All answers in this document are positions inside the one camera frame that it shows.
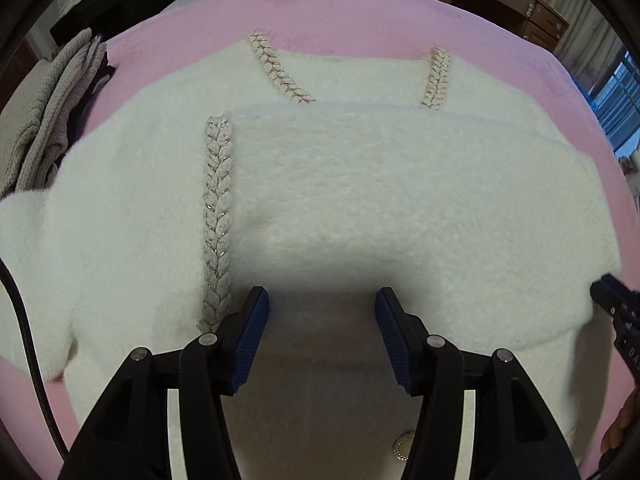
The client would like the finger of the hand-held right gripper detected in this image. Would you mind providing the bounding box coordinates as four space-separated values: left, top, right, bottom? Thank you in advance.
590 274 640 318

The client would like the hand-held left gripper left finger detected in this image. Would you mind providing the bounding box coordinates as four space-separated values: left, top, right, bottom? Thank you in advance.
57 286 271 480

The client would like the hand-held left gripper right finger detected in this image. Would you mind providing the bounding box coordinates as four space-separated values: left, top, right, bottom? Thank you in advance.
375 287 583 480

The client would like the white fluffy cardigan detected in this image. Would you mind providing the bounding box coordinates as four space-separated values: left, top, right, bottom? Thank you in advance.
0 32 623 471

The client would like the person's right hand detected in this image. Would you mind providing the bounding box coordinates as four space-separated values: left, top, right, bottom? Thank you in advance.
600 395 636 456

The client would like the window with metal grille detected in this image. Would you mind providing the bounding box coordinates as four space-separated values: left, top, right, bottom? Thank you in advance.
582 45 640 161

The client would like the beige curtain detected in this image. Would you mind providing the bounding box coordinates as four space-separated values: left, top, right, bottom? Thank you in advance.
530 0 626 61

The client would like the beige folded sweater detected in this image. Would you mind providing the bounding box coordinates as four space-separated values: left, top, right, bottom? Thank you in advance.
0 27 108 196

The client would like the pink blanket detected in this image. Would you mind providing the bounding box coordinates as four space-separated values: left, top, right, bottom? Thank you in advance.
0 0 640 480

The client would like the black cable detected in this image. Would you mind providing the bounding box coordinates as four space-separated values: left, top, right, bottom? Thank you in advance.
0 260 68 456

